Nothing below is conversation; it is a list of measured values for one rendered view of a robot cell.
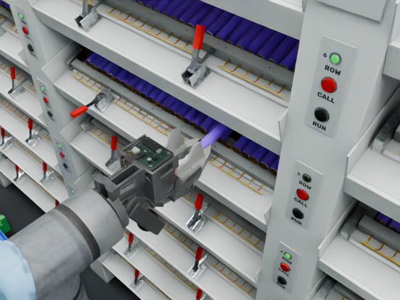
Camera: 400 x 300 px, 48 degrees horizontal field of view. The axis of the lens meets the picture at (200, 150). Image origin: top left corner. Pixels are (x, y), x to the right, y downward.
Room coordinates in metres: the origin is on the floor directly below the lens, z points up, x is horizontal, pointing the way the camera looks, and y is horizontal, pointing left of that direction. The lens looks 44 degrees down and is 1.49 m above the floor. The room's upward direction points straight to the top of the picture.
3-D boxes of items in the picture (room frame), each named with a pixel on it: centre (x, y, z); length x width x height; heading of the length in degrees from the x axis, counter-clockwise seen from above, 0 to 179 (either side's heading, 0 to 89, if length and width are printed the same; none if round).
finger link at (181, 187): (0.47, 0.04, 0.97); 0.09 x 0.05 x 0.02; 134
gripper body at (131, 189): (0.44, 0.09, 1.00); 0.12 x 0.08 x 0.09; 138
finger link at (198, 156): (0.51, 0.01, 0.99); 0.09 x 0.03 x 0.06; 134
